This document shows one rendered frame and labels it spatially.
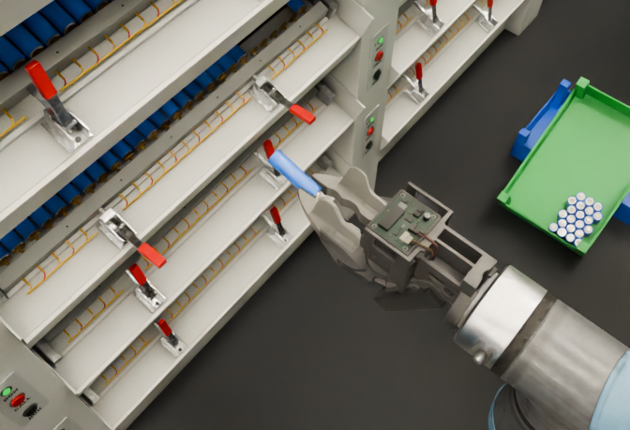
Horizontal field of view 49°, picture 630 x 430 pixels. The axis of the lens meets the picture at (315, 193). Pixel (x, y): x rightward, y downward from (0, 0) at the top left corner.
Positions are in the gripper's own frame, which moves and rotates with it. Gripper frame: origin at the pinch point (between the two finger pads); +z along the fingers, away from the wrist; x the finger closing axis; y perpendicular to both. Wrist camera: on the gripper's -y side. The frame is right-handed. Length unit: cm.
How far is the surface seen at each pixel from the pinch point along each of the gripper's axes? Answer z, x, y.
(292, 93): 16.8, -15.7, -10.3
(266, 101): 17.6, -11.3, -8.9
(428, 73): 20, -63, -47
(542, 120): -2, -82, -62
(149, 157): 20.9, 6.0, -6.6
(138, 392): 16, 23, -50
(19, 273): 20.4, 25.6, -7.2
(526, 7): 17, -101, -53
